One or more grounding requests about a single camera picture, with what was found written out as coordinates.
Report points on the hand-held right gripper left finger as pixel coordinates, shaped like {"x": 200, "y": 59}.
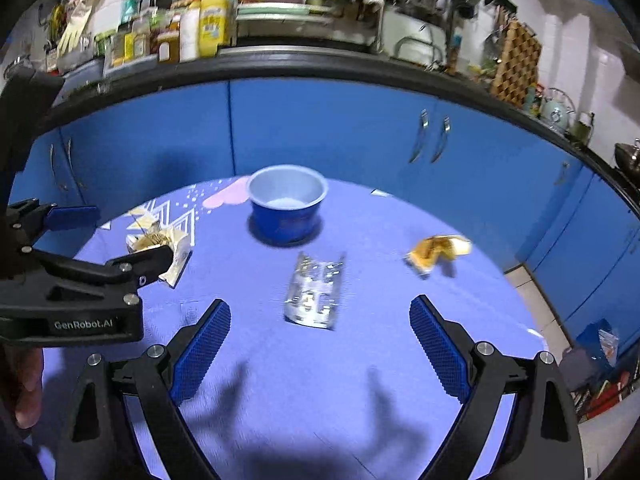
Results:
{"x": 200, "y": 355}

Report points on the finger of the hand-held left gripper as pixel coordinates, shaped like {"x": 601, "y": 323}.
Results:
{"x": 125, "y": 267}
{"x": 72, "y": 216}

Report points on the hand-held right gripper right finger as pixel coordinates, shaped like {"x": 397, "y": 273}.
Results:
{"x": 440, "y": 350}

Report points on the golden snack wrapper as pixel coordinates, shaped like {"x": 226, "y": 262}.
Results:
{"x": 172, "y": 255}

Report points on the clear foil blister pack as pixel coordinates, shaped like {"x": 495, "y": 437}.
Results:
{"x": 315, "y": 292}

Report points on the person's left hand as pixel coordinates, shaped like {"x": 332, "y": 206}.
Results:
{"x": 29, "y": 390}

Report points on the yellow crumpled wrapper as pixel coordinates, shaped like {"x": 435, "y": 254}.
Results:
{"x": 440, "y": 252}

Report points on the blue tablecloth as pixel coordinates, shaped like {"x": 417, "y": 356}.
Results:
{"x": 310, "y": 385}

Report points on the grey bag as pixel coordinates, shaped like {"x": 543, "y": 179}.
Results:
{"x": 580, "y": 367}

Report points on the blue plastic bag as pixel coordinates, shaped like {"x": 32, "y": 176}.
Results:
{"x": 600, "y": 340}

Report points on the blue paper bowl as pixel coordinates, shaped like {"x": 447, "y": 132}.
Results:
{"x": 287, "y": 205}

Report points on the cluttered floor rack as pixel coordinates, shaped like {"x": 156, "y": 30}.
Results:
{"x": 610, "y": 390}

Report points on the row of condiment jars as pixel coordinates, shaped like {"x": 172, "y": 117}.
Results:
{"x": 137, "y": 40}

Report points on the yellow rubber gloves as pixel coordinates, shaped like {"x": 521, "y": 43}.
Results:
{"x": 75, "y": 25}

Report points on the white plastic bottle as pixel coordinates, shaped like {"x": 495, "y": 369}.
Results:
{"x": 190, "y": 32}

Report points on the yellow plastic bottle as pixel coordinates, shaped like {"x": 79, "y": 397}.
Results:
{"x": 214, "y": 20}

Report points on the blue kitchen cabinet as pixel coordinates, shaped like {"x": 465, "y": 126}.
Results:
{"x": 325, "y": 130}

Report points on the mint green kettle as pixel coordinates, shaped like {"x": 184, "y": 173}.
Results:
{"x": 557, "y": 112}

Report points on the black wok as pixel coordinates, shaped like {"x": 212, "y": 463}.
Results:
{"x": 629, "y": 157}

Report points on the green stacked trays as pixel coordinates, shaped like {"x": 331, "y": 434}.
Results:
{"x": 285, "y": 11}

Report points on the checkered wooden board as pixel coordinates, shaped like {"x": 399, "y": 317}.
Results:
{"x": 517, "y": 65}

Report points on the metal faucet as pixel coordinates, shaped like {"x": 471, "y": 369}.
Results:
{"x": 420, "y": 50}

